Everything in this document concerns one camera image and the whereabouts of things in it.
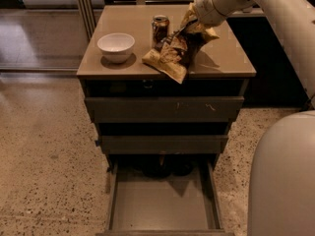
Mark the brown sea salt chip bag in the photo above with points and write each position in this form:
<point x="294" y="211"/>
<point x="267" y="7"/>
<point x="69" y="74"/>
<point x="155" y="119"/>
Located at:
<point x="174" y="54"/>

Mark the blue tape piece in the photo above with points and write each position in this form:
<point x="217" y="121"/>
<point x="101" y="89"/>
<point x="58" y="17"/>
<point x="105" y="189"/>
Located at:
<point x="97" y="143"/>

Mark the beige cabinet counter top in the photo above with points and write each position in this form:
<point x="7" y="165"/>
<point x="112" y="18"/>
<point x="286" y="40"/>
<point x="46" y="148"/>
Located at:
<point x="220" y="58"/>

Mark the grey middle drawer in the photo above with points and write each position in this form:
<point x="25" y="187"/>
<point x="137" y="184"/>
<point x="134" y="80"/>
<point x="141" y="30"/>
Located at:
<point x="163" y="144"/>

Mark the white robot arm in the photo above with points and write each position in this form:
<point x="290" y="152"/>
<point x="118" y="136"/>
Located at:
<point x="281" y="198"/>

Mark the grey top drawer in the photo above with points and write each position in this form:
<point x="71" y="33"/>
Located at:
<point x="190" y="109"/>

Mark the white ceramic bowl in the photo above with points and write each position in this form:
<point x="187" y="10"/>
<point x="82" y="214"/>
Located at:
<point x="116" y="47"/>

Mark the grey open bottom drawer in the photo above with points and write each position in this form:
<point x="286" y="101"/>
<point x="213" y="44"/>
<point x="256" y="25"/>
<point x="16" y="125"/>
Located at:
<point x="173" y="206"/>

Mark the gold soda can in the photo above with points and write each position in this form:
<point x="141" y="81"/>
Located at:
<point x="160" y="24"/>

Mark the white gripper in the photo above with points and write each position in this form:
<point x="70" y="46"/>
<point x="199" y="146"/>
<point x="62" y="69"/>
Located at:
<point x="204" y="6"/>

